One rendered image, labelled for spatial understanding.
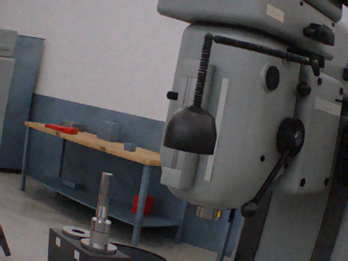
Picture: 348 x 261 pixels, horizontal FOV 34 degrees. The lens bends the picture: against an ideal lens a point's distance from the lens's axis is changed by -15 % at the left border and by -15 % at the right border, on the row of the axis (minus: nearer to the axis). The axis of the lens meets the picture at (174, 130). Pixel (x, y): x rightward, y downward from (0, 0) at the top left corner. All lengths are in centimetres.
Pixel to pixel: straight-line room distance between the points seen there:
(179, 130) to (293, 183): 37
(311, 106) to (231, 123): 21
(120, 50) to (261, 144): 644
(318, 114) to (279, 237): 42
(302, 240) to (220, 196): 46
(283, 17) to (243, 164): 27
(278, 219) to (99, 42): 642
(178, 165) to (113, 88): 641
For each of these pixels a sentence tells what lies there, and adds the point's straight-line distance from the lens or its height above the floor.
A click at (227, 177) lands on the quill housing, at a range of 106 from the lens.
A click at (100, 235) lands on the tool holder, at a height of 115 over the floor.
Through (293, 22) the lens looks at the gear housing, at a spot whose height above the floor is 167.
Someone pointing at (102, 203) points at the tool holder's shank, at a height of 123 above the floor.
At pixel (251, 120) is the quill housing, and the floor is 147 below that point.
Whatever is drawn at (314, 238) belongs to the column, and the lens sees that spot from 146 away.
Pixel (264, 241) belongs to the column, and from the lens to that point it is 154.
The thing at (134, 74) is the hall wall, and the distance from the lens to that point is 723.
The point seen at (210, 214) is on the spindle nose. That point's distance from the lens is 115.
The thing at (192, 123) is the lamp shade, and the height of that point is 145.
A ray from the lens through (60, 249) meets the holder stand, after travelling 149.
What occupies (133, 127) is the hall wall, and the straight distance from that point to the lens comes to 712.
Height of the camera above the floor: 149
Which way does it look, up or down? 3 degrees down
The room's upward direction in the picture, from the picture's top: 11 degrees clockwise
